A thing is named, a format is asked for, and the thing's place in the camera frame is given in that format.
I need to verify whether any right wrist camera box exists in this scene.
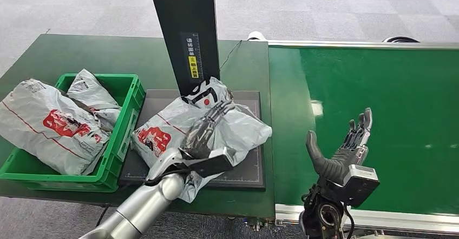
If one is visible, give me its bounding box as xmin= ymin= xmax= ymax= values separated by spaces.
xmin=339 ymin=164 xmax=381 ymax=208

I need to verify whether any black cable loop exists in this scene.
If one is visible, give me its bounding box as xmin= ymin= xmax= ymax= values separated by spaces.
xmin=381 ymin=36 xmax=420 ymax=44

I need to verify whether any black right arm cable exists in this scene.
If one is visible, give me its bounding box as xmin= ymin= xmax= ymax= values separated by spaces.
xmin=343 ymin=203 xmax=356 ymax=239

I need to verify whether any dark green table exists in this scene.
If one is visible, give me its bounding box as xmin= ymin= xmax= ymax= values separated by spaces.
xmin=0 ymin=33 xmax=276 ymax=219

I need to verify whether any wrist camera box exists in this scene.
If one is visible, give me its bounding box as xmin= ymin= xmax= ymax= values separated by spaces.
xmin=186 ymin=147 xmax=235 ymax=178
xmin=339 ymin=164 xmax=381 ymax=208

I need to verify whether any white mailer black stripe print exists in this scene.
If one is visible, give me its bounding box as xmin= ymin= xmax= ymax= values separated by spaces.
xmin=130 ymin=76 xmax=273 ymax=204

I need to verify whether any thin black table cable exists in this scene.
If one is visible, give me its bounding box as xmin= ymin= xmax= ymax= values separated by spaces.
xmin=219 ymin=39 xmax=243 ymax=70

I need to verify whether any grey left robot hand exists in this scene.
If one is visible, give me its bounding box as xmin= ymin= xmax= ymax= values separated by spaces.
xmin=179 ymin=100 xmax=237 ymax=160

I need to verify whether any black scanner column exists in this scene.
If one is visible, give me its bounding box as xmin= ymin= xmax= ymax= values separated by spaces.
xmin=147 ymin=0 xmax=221 ymax=98

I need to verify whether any white round object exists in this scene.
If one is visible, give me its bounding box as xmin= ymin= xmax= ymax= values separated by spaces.
xmin=247 ymin=31 xmax=268 ymax=42

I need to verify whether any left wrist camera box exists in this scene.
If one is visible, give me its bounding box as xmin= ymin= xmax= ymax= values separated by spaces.
xmin=186 ymin=147 xmax=235 ymax=178

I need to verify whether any aluminium conveyor frame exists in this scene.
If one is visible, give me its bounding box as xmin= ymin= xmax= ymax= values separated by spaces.
xmin=267 ymin=39 xmax=459 ymax=235

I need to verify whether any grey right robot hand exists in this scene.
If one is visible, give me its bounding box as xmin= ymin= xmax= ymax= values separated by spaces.
xmin=305 ymin=107 xmax=374 ymax=183

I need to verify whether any small white crumpled mailer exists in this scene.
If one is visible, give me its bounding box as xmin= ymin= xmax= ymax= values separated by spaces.
xmin=67 ymin=69 xmax=122 ymax=127

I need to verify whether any green conveyor belt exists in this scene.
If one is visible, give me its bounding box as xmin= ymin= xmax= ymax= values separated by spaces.
xmin=268 ymin=46 xmax=459 ymax=217

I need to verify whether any large white mailer red print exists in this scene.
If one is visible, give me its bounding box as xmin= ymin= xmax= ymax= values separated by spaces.
xmin=0 ymin=78 xmax=112 ymax=176

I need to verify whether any black yellow column label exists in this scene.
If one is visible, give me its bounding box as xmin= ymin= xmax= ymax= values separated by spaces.
xmin=180 ymin=32 xmax=204 ymax=84

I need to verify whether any black scanner base plate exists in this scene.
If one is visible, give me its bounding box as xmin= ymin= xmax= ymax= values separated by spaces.
xmin=118 ymin=89 xmax=267 ymax=191

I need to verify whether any green plastic crate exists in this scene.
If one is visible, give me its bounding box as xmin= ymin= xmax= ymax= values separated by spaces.
xmin=0 ymin=74 xmax=147 ymax=194

